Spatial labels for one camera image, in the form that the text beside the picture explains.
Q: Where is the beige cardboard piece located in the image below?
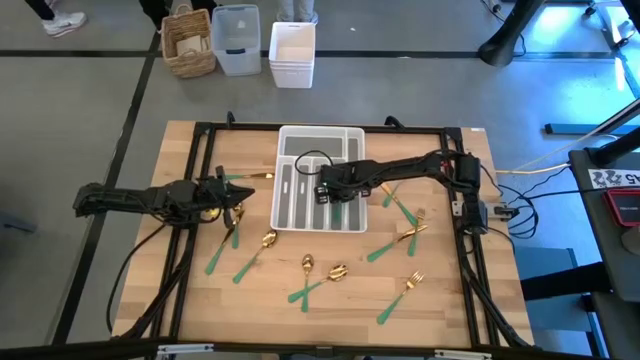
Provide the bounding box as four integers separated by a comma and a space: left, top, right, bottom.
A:
175, 33, 211, 57

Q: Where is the blue metal bar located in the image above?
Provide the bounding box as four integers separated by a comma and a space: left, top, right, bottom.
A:
543, 122, 640, 137

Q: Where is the yellow floor cable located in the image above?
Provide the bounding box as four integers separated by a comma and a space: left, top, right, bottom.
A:
494, 113, 640, 176

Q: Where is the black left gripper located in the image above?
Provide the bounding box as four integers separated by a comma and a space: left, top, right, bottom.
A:
197, 164, 256, 224

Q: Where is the dark side table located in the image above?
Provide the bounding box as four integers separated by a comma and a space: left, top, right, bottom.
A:
568, 144, 640, 360

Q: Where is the white cutlery organizer tray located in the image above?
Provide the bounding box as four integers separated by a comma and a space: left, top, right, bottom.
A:
269, 124, 369, 234

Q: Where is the gold knife green handle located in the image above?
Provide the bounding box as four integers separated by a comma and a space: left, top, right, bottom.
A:
223, 171, 276, 181
366, 224, 430, 264
380, 182, 420, 228
204, 212, 246, 277

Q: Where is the black cable bundle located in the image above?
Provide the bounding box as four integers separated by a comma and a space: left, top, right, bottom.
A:
482, 164, 572, 241

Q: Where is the white plastic bin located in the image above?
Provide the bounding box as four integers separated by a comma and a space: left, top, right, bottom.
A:
268, 21, 317, 90

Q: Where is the gold spoon green handle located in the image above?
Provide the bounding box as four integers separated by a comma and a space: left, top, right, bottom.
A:
230, 203, 245, 250
232, 229, 279, 285
300, 253, 316, 314
287, 263, 350, 305

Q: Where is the black rig crossbar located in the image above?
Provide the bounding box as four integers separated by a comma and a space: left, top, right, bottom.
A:
0, 337, 609, 360

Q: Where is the silver crossbar bracket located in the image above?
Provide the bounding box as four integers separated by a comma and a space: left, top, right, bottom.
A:
433, 349, 494, 360
156, 343, 215, 357

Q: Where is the black aluminium table frame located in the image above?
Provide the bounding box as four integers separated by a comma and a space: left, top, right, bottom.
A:
112, 119, 535, 350

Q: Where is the black floor cable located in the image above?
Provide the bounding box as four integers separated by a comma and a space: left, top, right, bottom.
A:
105, 223, 167, 335

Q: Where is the wicker basket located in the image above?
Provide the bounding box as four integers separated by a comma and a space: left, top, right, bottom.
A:
160, 3, 217, 80

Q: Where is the red black device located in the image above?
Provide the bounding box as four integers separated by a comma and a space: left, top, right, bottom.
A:
602, 187, 640, 229

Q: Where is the black stand base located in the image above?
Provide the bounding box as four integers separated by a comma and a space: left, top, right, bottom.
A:
477, 0, 546, 69

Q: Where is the white printed label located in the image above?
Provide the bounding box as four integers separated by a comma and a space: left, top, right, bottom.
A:
588, 168, 640, 190

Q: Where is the clear plastic storage bin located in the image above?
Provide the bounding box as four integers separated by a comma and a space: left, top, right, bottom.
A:
210, 3, 263, 78

